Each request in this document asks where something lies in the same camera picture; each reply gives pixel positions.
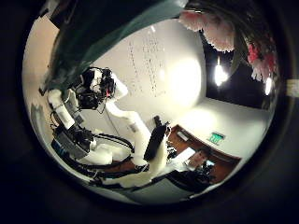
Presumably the blue control box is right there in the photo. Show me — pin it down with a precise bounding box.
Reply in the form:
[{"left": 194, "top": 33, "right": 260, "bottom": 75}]
[{"left": 50, "top": 124, "right": 95, "bottom": 161}]

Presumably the bright ceiling lamp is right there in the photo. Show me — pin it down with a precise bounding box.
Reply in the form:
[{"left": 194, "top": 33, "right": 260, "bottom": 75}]
[
  {"left": 214, "top": 57, "right": 229, "bottom": 88},
  {"left": 263, "top": 77, "right": 274, "bottom": 96}
]

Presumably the green exit sign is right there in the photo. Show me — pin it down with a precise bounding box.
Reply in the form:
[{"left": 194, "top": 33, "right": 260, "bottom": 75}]
[{"left": 206, "top": 132, "right": 226, "bottom": 146}]

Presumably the brown wooden desk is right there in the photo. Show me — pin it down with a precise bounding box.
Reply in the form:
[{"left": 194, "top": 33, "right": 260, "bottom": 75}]
[{"left": 169, "top": 124, "right": 243, "bottom": 185}]

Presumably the thin black cable bundle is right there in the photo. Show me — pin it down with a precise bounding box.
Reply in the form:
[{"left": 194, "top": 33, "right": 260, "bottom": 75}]
[{"left": 93, "top": 132, "right": 135, "bottom": 154}]

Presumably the thick black cable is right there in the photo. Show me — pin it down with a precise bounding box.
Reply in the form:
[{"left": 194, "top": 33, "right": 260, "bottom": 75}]
[{"left": 74, "top": 154, "right": 151, "bottom": 181}]

